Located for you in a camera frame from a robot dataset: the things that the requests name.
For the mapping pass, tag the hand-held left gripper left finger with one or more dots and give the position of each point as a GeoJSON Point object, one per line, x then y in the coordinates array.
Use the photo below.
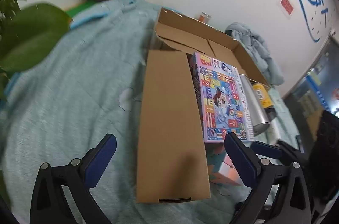
{"type": "Point", "coordinates": [102, 163]}

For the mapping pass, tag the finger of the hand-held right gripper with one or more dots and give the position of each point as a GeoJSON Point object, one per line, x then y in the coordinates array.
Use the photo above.
{"type": "Point", "coordinates": [266, 149]}

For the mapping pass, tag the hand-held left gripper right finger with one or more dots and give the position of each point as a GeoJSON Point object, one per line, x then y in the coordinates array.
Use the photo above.
{"type": "Point", "coordinates": [242, 160]}

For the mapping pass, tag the silver metal canister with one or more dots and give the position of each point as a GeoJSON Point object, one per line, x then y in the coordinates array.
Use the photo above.
{"type": "Point", "coordinates": [255, 112]}

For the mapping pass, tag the yellow label jar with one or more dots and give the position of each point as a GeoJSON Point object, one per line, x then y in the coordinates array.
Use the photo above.
{"type": "Point", "coordinates": [262, 95]}

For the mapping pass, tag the colourful printed puzzle box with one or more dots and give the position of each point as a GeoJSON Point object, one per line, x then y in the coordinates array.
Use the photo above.
{"type": "Point", "coordinates": [222, 97]}

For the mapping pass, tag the brown cardboard box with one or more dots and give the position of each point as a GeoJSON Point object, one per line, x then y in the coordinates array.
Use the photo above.
{"type": "Point", "coordinates": [172, 120]}

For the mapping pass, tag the teal quilted blanket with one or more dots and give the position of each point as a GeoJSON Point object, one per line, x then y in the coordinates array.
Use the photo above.
{"type": "Point", "coordinates": [79, 94]}

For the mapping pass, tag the glass door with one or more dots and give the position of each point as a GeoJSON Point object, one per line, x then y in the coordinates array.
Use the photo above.
{"type": "Point", "coordinates": [317, 75]}

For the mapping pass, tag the light blue puffer jacket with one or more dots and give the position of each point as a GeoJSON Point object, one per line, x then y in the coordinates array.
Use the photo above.
{"type": "Point", "coordinates": [261, 52]}

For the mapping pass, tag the glass jar with orange label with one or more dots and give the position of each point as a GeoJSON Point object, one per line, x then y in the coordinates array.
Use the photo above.
{"type": "Point", "coordinates": [204, 18]}

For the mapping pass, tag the large leaf green plant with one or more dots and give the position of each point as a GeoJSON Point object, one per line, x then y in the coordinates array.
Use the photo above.
{"type": "Point", "coordinates": [31, 36]}

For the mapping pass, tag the green mat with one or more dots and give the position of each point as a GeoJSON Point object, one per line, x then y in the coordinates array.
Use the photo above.
{"type": "Point", "coordinates": [79, 8]}

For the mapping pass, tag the red wall sign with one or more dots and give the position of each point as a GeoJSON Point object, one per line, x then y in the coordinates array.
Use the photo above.
{"type": "Point", "coordinates": [286, 5]}

